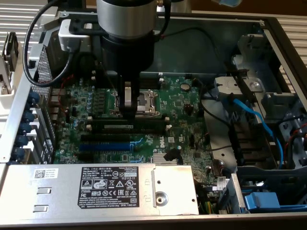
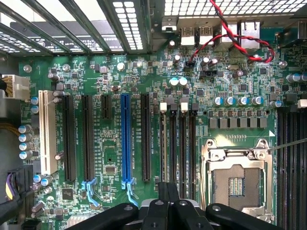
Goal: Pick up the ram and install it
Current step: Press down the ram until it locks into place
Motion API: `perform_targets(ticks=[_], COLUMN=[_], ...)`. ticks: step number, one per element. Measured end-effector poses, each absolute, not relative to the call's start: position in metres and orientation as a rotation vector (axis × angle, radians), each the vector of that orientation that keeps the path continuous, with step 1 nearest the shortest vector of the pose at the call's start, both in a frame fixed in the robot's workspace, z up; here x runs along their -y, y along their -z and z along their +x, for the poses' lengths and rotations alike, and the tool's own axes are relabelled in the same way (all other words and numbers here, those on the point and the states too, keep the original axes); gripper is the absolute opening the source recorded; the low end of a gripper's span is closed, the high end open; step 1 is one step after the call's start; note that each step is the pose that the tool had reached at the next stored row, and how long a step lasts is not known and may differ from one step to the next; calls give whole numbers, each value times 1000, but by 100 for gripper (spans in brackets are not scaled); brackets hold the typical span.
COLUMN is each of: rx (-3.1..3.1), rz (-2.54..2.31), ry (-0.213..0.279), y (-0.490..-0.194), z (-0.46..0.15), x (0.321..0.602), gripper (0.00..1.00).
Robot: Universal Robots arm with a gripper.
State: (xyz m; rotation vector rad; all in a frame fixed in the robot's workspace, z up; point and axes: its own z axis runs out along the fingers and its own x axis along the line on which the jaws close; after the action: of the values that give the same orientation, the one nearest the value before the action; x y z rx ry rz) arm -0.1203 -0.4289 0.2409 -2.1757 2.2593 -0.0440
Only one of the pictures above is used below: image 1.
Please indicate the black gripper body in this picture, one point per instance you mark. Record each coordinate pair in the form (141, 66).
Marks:
(127, 57)

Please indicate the green RAM stick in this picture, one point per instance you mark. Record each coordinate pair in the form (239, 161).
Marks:
(115, 126)

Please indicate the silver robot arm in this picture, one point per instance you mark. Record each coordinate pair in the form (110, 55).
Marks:
(124, 19)

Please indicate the metal CPU socket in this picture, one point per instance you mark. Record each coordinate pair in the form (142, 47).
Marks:
(148, 100)

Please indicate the long black expansion slot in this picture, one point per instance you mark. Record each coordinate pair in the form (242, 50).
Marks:
(105, 138)

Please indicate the blue expansion slot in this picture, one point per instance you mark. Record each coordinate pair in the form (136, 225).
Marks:
(105, 146)

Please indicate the green motherboard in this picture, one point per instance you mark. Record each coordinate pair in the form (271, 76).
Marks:
(182, 112)

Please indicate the round coin cell battery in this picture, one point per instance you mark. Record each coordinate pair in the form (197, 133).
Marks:
(185, 86)

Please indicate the grey metal PC case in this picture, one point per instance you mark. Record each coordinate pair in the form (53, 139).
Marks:
(192, 52)

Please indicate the short black expansion slot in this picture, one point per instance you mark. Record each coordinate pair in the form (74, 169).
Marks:
(85, 157)

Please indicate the silver finned heat sink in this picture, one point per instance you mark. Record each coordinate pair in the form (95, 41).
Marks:
(159, 159)

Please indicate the blue card retention clip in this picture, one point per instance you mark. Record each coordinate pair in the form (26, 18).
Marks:
(25, 127)
(33, 98)
(23, 140)
(31, 115)
(19, 153)

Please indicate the silver power supply with label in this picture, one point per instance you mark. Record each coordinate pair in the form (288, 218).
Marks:
(60, 191)

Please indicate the black hard disk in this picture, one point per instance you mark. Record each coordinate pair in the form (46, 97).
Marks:
(12, 52)

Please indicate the white parts rack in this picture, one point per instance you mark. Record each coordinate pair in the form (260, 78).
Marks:
(4, 105)

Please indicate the grey metal disk bay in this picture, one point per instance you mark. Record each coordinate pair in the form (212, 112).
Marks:
(249, 48)

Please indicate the metal drive cage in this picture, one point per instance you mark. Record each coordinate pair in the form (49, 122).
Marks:
(263, 170)

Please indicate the blue plastic latch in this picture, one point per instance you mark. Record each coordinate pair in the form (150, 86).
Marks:
(261, 201)

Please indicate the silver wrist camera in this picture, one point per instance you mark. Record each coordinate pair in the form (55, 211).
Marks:
(72, 40)

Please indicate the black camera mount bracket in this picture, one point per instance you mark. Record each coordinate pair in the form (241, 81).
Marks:
(74, 30)

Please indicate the graphics card with metal bracket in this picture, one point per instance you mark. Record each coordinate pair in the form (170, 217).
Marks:
(4, 83)

